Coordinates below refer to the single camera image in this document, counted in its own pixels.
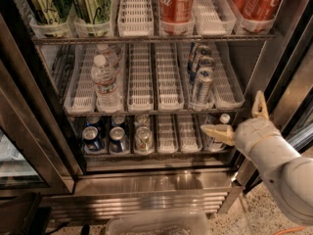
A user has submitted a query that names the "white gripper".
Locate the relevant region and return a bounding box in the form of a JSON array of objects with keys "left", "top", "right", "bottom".
[{"left": 201, "top": 90, "right": 281, "bottom": 155}]

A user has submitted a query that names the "silver redbull can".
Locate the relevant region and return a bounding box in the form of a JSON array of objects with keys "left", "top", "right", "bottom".
[
  {"left": 187, "top": 42, "right": 211, "bottom": 72},
  {"left": 192, "top": 68, "right": 214, "bottom": 104},
  {"left": 190, "top": 56, "right": 216, "bottom": 83}
]

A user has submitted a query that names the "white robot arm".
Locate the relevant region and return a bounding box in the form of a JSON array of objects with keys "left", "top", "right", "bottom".
[{"left": 201, "top": 91, "right": 313, "bottom": 226}]

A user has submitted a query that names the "clear tray under redbull cans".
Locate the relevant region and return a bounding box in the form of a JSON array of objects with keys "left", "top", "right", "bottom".
[{"left": 177, "top": 43, "right": 216, "bottom": 111}]

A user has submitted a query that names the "rear silver soda can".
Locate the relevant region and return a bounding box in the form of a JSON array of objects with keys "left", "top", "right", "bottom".
[{"left": 134, "top": 115, "right": 151, "bottom": 128}]

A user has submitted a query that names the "silver soda can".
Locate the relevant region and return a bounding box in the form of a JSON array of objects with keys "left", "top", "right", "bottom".
[
  {"left": 134, "top": 115, "right": 151, "bottom": 128},
  {"left": 135, "top": 126, "right": 154, "bottom": 153}
]

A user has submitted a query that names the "front silver soda can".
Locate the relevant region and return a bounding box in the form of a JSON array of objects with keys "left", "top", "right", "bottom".
[{"left": 135, "top": 126, "right": 154, "bottom": 153}]

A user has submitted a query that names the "blue pepsi can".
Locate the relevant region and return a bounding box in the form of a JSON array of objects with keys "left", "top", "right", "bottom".
[
  {"left": 109, "top": 127, "right": 129, "bottom": 154},
  {"left": 82, "top": 126, "right": 104, "bottom": 152},
  {"left": 86, "top": 116, "right": 106, "bottom": 138},
  {"left": 112, "top": 116, "right": 128, "bottom": 132}
]

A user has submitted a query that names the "centre red cola can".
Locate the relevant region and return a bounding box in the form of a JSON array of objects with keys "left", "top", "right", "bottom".
[{"left": 158, "top": 0, "right": 194, "bottom": 34}]

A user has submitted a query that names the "stainless steel fridge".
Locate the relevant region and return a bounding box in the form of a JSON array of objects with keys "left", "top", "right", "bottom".
[{"left": 1, "top": 0, "right": 312, "bottom": 223}]

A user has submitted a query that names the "rear left blue pepsi can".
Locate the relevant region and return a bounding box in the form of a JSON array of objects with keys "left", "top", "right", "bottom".
[{"left": 86, "top": 116, "right": 106, "bottom": 138}]

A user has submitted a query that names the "front left blue pepsi can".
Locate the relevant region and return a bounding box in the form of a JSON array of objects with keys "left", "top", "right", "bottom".
[{"left": 82, "top": 126, "right": 104, "bottom": 152}]

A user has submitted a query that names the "green tea can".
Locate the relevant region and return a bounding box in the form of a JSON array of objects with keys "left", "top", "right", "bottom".
[
  {"left": 26, "top": 0, "right": 72, "bottom": 38},
  {"left": 72, "top": 0, "right": 112, "bottom": 37}
]

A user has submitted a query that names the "left green tea can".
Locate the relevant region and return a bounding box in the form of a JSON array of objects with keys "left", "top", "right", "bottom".
[{"left": 26, "top": 0, "right": 72, "bottom": 38}]

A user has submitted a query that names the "brown drink bottle white cap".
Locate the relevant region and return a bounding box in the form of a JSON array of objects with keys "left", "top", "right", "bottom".
[{"left": 205, "top": 114, "right": 231, "bottom": 152}]

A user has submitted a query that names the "front clear water bottle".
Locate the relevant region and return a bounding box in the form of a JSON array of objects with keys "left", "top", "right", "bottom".
[{"left": 91, "top": 54, "right": 120, "bottom": 113}]

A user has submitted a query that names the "clear water bottle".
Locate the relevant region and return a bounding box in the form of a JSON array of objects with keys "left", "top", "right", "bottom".
[
  {"left": 91, "top": 54, "right": 120, "bottom": 113},
  {"left": 97, "top": 44, "right": 120, "bottom": 72}
]

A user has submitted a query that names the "clear tray under water bottles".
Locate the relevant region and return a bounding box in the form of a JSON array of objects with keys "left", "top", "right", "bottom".
[{"left": 91, "top": 44, "right": 121, "bottom": 113}]

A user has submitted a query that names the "rear clear water bottle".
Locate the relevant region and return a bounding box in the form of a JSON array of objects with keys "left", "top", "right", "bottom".
[{"left": 97, "top": 44, "right": 120, "bottom": 72}]

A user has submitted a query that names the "middle wire shelf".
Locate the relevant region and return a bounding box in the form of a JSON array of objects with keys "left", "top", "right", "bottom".
[{"left": 66, "top": 108, "right": 246, "bottom": 118}]

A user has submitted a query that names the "wire shelf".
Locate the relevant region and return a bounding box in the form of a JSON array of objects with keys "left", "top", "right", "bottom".
[
  {"left": 66, "top": 108, "right": 246, "bottom": 118},
  {"left": 32, "top": 34, "right": 276, "bottom": 45}
]

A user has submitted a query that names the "top wire shelf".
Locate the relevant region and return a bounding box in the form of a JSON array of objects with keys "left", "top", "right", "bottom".
[{"left": 32, "top": 34, "right": 276, "bottom": 45}]

